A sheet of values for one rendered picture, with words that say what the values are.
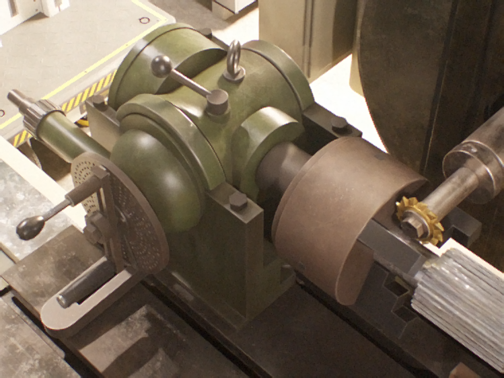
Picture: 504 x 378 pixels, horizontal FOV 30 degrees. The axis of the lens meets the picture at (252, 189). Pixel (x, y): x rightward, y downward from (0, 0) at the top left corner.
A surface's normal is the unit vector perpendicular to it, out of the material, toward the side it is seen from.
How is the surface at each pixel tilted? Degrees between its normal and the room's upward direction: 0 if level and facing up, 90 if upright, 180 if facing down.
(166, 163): 33
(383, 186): 2
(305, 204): 47
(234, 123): 39
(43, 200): 0
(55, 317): 4
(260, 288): 90
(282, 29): 90
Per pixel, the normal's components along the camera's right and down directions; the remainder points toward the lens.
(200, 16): 0.00, -0.66
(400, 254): -0.40, -0.23
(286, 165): -0.22, -0.45
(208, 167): 0.59, 0.06
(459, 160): -0.70, 0.54
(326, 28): 0.71, 0.53
